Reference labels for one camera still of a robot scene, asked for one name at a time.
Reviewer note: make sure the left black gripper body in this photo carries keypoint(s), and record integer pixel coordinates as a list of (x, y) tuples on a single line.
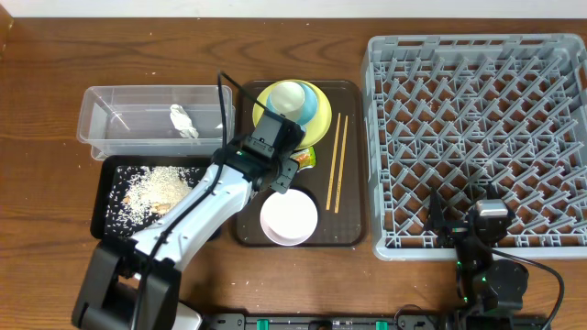
[(285, 172)]

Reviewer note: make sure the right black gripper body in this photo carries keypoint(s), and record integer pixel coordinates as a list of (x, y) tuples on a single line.
[(453, 231)]

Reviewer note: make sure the green orange snack wrapper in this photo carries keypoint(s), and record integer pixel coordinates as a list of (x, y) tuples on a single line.
[(306, 158)]

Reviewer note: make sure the white bowl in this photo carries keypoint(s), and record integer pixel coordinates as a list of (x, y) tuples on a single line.
[(289, 219)]

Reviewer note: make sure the white tissue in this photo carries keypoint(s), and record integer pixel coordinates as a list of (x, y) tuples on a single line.
[(182, 122)]

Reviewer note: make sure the rice pile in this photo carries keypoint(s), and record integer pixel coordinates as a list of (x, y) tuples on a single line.
[(141, 195)]

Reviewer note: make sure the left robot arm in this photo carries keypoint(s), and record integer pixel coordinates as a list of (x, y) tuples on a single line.
[(134, 282)]

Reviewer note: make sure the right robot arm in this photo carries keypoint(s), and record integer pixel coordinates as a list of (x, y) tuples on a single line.
[(491, 289)]

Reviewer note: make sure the grey plastic dishwasher rack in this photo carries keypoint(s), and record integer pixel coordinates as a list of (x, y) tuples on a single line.
[(454, 114)]

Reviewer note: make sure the black waste tray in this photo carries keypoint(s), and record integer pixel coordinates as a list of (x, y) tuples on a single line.
[(97, 227)]

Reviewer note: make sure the yellow plate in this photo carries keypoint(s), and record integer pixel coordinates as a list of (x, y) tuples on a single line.
[(319, 125)]

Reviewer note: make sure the dark brown serving tray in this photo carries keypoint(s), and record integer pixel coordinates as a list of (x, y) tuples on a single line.
[(348, 227)]

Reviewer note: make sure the right wooden chopstick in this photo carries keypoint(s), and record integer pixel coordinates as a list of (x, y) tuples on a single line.
[(341, 164)]

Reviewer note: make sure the wooden chopstick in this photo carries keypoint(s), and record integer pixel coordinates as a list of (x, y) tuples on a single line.
[(333, 164), (341, 164)]

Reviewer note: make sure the light blue bowl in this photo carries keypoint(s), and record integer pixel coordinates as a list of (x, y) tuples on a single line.
[(310, 105)]

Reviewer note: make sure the white cup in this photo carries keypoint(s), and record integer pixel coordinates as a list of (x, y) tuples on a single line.
[(287, 99)]

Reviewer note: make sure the left wooden chopstick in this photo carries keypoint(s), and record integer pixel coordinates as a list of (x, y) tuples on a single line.
[(333, 164)]

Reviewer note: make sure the clear plastic bin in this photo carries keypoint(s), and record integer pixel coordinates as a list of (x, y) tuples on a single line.
[(135, 119)]

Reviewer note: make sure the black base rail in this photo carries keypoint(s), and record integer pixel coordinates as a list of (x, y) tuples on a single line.
[(236, 321)]

